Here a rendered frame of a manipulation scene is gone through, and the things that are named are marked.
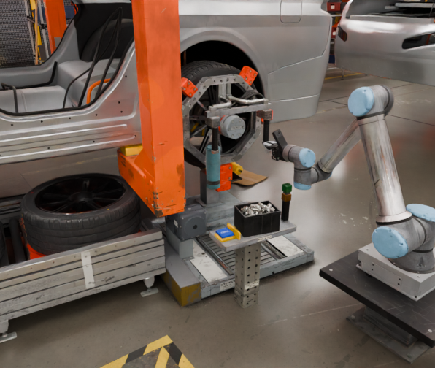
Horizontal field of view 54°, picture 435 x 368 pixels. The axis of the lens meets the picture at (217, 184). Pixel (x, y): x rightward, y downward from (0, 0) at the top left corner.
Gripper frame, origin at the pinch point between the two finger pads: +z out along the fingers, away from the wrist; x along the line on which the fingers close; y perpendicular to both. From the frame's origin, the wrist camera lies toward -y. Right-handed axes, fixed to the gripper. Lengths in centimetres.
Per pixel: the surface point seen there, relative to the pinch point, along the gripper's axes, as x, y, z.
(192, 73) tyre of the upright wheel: -19, -44, 33
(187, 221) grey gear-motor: -55, 30, 11
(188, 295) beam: -74, 60, -11
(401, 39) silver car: 230, -5, 82
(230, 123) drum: -13.9, -15.2, 10.7
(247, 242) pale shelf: -46, 29, -36
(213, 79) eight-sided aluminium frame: -11.8, -38.9, 23.0
